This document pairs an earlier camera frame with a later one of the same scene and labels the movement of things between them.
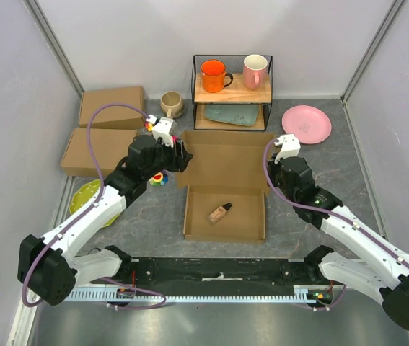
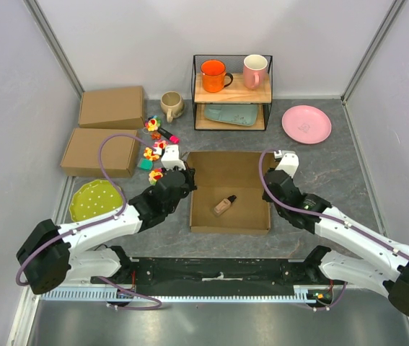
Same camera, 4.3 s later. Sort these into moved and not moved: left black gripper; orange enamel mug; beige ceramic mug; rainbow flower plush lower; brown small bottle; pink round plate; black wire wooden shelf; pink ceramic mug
Moved: left black gripper; brown small bottle
Not moved: black wire wooden shelf; beige ceramic mug; orange enamel mug; pink round plate; rainbow flower plush lower; pink ceramic mug
